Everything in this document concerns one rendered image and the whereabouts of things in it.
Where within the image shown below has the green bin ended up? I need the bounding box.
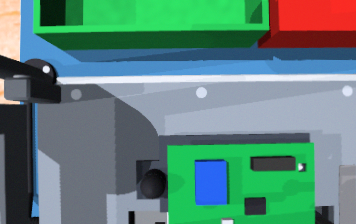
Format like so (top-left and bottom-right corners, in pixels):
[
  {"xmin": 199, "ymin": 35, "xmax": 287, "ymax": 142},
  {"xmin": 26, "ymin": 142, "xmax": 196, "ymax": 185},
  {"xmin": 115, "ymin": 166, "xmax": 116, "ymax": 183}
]
[{"xmin": 33, "ymin": 0, "xmax": 269, "ymax": 50}]

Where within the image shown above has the red bin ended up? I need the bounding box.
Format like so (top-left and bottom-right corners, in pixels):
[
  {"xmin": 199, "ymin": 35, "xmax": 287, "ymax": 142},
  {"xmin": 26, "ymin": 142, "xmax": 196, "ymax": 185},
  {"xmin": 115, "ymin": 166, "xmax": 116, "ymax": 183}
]
[{"xmin": 258, "ymin": 0, "xmax": 356, "ymax": 48}]

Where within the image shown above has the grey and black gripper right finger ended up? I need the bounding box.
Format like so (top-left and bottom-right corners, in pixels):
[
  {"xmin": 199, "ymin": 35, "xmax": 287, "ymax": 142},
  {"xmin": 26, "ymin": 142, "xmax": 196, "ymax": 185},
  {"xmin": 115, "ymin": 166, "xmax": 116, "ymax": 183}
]
[{"xmin": 315, "ymin": 217, "xmax": 332, "ymax": 224}]

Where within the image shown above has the green circuit board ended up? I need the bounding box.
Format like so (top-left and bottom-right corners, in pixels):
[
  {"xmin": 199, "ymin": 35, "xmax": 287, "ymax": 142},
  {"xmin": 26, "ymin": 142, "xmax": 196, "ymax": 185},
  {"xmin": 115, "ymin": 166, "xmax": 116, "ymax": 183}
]
[{"xmin": 167, "ymin": 143, "xmax": 315, "ymax": 224}]

